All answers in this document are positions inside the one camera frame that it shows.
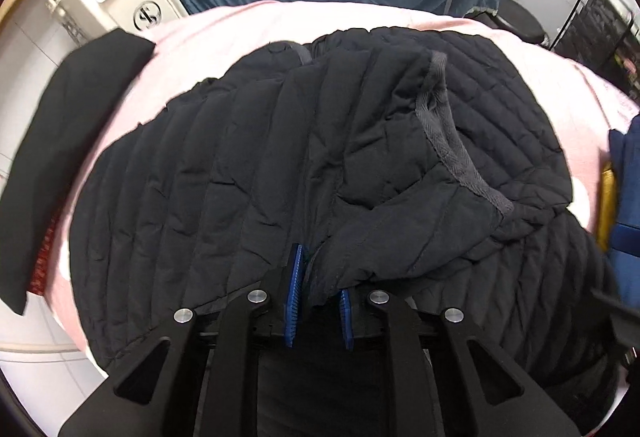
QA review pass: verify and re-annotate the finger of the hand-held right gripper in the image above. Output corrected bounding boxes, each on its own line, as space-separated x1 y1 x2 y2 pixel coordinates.
592 287 640 358

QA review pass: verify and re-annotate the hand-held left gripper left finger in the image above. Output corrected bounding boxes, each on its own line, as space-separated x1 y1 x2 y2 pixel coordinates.
59 243 306 437

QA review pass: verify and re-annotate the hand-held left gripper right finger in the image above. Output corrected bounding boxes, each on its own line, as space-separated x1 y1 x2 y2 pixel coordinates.
339 288 583 437

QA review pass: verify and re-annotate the black quilted jacket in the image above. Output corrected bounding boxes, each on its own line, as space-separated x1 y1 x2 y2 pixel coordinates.
65 24 623 437

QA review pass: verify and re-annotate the dark blue cloth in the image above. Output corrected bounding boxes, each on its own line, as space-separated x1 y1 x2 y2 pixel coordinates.
607 114 640 308

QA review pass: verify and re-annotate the red patterned cloth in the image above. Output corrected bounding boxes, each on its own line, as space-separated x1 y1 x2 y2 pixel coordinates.
29 212 63 295

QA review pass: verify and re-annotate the black folded cloth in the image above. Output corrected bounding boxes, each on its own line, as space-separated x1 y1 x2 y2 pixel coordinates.
0 28 157 315

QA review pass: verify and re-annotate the pink polka-dot blanket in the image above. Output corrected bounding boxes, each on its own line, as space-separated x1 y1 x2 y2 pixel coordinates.
27 0 640 353

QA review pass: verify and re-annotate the black round stool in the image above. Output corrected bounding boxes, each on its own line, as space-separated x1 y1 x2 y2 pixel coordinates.
495 0 548 45

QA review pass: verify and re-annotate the black wire rack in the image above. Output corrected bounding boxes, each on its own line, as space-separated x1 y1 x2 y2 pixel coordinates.
552 0 640 98

